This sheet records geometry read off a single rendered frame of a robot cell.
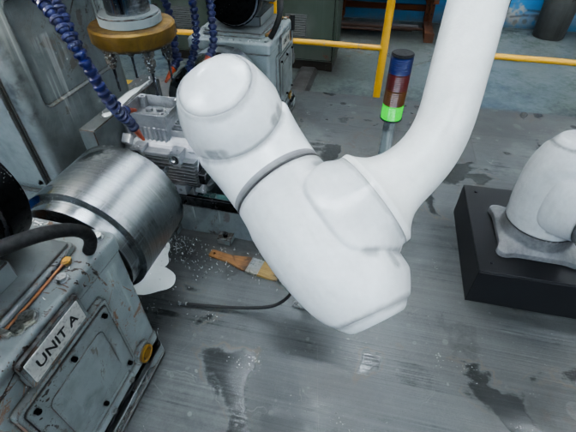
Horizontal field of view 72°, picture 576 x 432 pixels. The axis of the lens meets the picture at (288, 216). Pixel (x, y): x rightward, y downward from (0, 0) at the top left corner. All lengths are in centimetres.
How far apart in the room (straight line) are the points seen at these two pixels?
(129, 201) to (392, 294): 56
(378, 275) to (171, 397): 63
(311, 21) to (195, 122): 377
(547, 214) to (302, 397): 63
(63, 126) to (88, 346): 60
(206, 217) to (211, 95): 77
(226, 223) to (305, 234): 77
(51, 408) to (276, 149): 47
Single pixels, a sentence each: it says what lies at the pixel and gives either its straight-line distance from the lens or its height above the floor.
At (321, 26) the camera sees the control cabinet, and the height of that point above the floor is 43.
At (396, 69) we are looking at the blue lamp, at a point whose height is 118.
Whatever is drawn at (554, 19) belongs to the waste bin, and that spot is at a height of 23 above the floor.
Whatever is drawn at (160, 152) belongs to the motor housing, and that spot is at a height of 106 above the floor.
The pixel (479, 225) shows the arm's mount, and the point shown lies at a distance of 111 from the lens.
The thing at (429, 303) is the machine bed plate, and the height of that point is 80.
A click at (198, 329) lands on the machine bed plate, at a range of 96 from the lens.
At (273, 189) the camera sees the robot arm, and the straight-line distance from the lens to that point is 35.
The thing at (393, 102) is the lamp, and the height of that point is 109.
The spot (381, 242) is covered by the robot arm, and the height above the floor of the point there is 136.
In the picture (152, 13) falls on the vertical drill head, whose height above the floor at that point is 136.
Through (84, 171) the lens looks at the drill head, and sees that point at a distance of 82.
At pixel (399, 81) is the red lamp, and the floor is 115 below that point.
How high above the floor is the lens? 159
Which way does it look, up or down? 42 degrees down
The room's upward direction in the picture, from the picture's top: straight up
